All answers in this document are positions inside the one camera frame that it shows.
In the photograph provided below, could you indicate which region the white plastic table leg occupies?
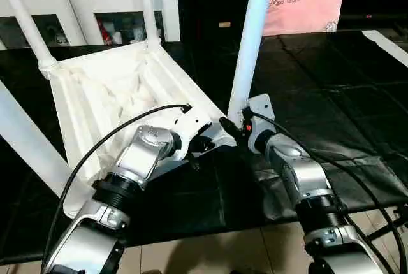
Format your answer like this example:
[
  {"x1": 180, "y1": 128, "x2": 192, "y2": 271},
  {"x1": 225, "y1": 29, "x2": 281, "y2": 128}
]
[
  {"x1": 0, "y1": 0, "x2": 58, "y2": 77},
  {"x1": 0, "y1": 82, "x2": 84, "y2": 199},
  {"x1": 136, "y1": 0, "x2": 161, "y2": 48},
  {"x1": 228, "y1": 0, "x2": 278, "y2": 125}
]

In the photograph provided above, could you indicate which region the black work mat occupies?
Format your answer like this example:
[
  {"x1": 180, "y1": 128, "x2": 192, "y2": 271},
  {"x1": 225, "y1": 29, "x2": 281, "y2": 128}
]
[{"x1": 0, "y1": 29, "x2": 408, "y2": 265}]

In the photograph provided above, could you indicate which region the pink printed pillow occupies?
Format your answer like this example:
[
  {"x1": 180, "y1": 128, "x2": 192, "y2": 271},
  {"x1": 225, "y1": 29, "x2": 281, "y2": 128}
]
[{"x1": 261, "y1": 0, "x2": 343, "y2": 36}]

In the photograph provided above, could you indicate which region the black tripod stand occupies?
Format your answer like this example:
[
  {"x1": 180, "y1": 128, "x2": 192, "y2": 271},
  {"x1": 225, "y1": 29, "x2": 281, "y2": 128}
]
[{"x1": 367, "y1": 205, "x2": 408, "y2": 249}]

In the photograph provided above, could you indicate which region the black television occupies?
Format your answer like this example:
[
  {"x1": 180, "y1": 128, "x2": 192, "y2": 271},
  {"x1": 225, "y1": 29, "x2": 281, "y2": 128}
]
[{"x1": 338, "y1": 10, "x2": 408, "y2": 30}]

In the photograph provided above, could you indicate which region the white glass-door cabinet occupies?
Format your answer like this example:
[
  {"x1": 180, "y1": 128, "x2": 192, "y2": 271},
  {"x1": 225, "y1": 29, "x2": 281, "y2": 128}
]
[{"x1": 0, "y1": 0, "x2": 180, "y2": 48}]

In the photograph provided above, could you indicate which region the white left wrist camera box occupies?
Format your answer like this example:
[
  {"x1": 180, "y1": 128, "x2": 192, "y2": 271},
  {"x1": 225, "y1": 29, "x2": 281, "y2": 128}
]
[{"x1": 172, "y1": 107, "x2": 214, "y2": 160}]

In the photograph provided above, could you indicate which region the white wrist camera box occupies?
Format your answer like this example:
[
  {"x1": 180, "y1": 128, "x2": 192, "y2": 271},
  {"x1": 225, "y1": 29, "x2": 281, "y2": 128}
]
[
  {"x1": 245, "y1": 94, "x2": 273, "y2": 129},
  {"x1": 172, "y1": 107, "x2": 214, "y2": 160}
]

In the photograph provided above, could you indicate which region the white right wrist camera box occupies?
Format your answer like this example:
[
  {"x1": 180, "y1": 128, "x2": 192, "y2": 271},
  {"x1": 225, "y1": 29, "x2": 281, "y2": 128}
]
[{"x1": 245, "y1": 94, "x2": 273, "y2": 129}]

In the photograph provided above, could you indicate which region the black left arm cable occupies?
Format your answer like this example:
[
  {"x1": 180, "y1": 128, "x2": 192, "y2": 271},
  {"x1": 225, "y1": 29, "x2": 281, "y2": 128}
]
[{"x1": 41, "y1": 103, "x2": 192, "y2": 268}]

